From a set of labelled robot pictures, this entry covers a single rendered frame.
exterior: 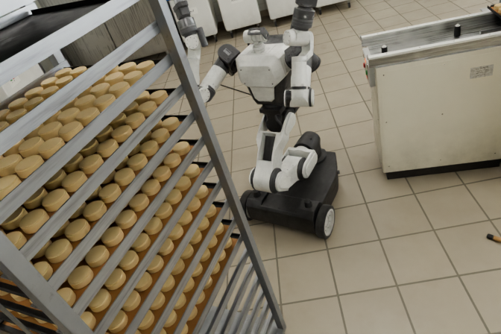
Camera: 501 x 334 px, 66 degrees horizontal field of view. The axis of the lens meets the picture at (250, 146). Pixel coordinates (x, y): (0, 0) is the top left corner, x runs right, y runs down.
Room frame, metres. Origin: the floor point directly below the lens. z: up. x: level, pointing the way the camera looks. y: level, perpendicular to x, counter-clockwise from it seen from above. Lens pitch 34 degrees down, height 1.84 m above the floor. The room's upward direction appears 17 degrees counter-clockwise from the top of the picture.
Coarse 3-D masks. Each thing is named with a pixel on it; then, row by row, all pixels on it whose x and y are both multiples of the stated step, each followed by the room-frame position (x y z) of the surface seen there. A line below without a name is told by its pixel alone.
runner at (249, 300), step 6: (258, 282) 1.00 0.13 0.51; (252, 288) 0.99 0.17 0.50; (252, 294) 0.94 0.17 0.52; (246, 300) 0.94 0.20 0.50; (252, 300) 0.93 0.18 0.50; (246, 306) 0.90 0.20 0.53; (246, 312) 0.88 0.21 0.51; (240, 318) 0.88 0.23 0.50; (240, 324) 0.84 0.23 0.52; (234, 330) 0.84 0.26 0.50; (240, 330) 0.83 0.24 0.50
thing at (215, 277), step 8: (232, 240) 1.01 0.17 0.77; (232, 248) 0.98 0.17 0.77; (224, 264) 0.92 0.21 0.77; (216, 280) 0.86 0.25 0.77; (208, 288) 0.84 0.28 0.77; (208, 296) 0.81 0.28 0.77; (200, 304) 0.79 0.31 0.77; (200, 312) 0.76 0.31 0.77; (192, 320) 0.74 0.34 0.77; (192, 328) 0.71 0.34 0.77
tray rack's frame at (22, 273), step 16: (0, 240) 0.49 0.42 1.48; (0, 256) 0.47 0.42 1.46; (16, 256) 0.49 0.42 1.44; (16, 272) 0.47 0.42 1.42; (32, 272) 0.49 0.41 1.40; (32, 288) 0.47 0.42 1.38; (48, 288) 0.49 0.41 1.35; (0, 304) 0.59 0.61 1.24; (48, 304) 0.47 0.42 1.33; (64, 304) 0.49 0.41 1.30; (16, 320) 0.59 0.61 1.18; (64, 320) 0.47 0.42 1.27; (80, 320) 0.49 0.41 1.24; (208, 320) 1.15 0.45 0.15; (224, 320) 1.12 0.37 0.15; (256, 320) 1.07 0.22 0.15
